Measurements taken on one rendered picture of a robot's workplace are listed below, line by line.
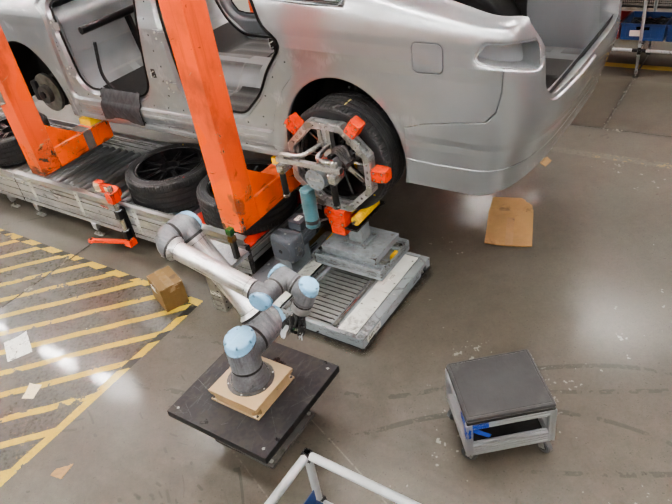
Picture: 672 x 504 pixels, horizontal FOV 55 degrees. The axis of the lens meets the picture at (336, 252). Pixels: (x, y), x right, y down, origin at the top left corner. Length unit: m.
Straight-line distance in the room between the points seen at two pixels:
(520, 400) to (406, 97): 1.56
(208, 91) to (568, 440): 2.44
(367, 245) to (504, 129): 1.25
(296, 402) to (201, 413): 0.45
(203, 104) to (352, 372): 1.63
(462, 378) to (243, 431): 1.02
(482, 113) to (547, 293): 1.28
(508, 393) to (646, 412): 0.76
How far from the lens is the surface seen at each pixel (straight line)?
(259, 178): 3.91
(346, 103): 3.61
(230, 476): 3.31
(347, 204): 3.74
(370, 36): 3.37
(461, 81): 3.21
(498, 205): 4.74
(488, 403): 2.96
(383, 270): 3.96
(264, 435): 3.01
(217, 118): 3.54
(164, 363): 3.96
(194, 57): 3.41
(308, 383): 3.16
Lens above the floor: 2.60
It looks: 36 degrees down
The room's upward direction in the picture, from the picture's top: 10 degrees counter-clockwise
